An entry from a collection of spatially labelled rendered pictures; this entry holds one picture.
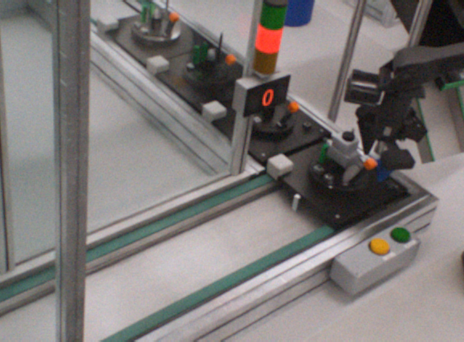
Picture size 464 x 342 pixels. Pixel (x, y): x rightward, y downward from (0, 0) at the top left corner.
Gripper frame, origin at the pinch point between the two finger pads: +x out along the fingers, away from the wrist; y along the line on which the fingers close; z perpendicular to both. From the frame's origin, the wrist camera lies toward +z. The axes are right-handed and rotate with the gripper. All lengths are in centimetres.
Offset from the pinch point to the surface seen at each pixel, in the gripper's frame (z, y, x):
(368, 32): 45, 99, 33
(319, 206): -7.7, 3.6, 17.9
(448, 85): 22.3, 16.3, -5.4
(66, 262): -67, -40, -20
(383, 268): 1.7, -13.7, 20.2
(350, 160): 0.5, 10.3, 10.6
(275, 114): -8.5, 36.8, 17.5
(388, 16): 53, 102, 29
